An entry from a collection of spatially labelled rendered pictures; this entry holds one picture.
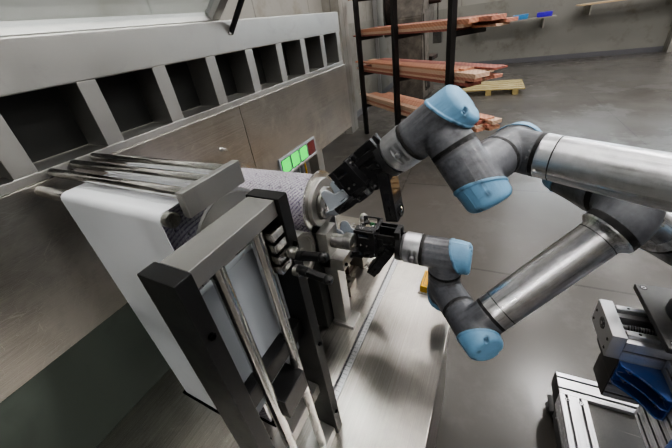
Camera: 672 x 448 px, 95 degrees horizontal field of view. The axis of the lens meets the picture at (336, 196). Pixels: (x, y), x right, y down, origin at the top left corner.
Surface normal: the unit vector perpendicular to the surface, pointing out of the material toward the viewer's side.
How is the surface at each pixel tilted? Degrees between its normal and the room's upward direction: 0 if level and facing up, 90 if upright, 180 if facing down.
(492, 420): 0
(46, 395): 90
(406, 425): 0
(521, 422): 0
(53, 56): 90
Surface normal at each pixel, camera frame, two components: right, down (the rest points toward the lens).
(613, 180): -0.77, 0.33
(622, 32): -0.39, 0.49
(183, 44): 0.89, 0.11
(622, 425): -0.13, -0.87
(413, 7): -0.51, 0.06
